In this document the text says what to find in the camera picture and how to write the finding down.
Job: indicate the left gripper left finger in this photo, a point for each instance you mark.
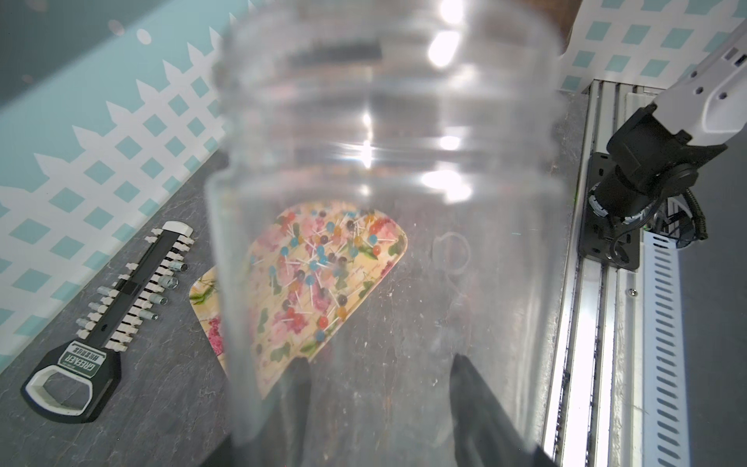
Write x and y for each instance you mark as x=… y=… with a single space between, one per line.
x=281 y=438

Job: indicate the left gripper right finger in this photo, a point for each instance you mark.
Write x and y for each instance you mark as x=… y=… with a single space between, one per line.
x=482 y=431

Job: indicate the clear candy jar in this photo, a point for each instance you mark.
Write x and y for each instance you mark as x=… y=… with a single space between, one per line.
x=438 y=114

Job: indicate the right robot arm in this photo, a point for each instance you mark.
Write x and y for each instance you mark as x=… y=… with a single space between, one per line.
x=657 y=153

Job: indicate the pile of lollipops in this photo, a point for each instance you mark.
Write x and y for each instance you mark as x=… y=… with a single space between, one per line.
x=313 y=267

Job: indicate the black socket holder rail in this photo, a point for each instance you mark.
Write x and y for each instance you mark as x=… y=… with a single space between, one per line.
x=93 y=360

